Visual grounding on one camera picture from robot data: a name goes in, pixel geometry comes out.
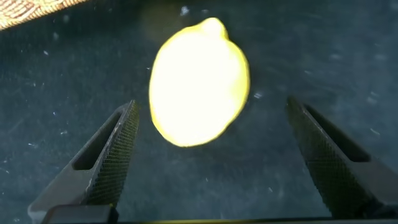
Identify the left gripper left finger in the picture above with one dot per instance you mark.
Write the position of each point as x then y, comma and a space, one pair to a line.
102, 168

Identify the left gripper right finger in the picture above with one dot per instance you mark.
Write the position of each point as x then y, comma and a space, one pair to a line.
335, 168

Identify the yellow lemon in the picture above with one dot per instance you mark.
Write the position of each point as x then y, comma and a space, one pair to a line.
199, 87

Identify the rectangular wicker basket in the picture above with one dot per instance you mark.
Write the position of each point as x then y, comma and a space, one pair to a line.
25, 11

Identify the black tablecloth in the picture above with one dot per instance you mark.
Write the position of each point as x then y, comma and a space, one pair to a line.
62, 77

